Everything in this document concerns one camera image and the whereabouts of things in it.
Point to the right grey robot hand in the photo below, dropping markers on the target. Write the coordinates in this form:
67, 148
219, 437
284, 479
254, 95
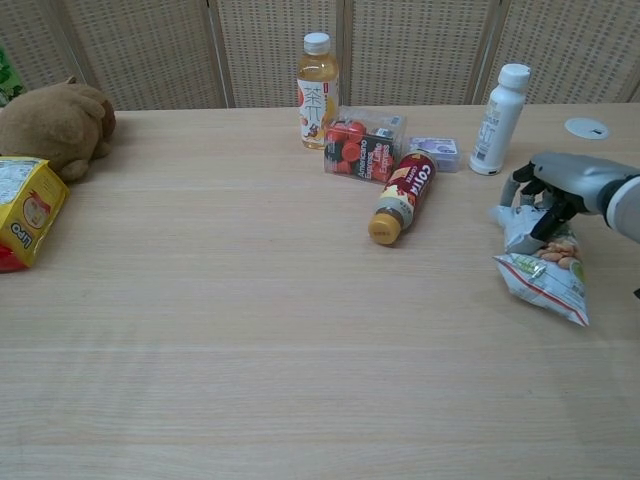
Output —
575, 177

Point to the yellow Lipo snack bag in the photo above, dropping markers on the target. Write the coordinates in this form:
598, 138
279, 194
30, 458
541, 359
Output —
25, 210

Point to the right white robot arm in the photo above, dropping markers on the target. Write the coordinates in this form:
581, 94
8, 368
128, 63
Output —
625, 205

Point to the woven rattan folding screen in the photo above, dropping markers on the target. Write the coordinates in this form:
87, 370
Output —
200, 50

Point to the clear coffee capsule box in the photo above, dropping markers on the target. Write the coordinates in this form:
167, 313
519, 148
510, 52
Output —
362, 150

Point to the red Costa coffee bottle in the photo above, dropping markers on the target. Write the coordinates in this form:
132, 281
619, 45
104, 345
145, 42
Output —
405, 197

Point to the white plastic drink bottle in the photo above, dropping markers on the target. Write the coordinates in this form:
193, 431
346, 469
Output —
497, 125

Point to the small purple clear box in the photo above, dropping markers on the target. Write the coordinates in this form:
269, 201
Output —
440, 151

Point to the brown plush toy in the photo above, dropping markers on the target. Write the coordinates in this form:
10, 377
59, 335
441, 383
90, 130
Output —
60, 125

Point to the white peanut snack bag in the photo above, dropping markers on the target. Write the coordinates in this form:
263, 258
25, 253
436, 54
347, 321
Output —
550, 270

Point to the yellow tea drink bottle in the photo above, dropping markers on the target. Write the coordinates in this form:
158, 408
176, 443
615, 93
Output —
316, 100

